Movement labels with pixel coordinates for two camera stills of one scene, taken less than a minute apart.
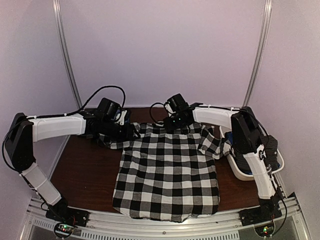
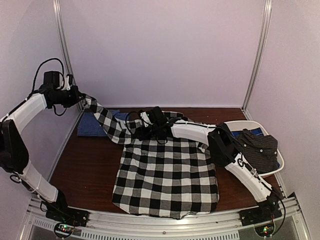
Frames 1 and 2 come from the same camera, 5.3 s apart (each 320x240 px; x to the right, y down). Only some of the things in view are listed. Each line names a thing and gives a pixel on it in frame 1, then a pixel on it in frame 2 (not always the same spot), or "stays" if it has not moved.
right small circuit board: (265, 230) stays
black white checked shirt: (166, 175) stays
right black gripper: (169, 126) -> (142, 131)
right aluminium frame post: (266, 24) stays
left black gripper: (127, 133) -> (74, 100)
